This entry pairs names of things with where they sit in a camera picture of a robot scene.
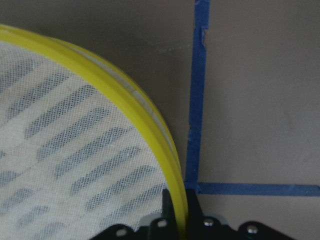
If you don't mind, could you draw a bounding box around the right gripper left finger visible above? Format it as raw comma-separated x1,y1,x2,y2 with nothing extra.
161,189,175,225

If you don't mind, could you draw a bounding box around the yellow steamer basket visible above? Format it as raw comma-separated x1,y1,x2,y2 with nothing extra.
0,25,188,240

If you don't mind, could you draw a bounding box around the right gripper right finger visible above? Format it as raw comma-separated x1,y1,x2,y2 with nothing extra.
186,189,204,225

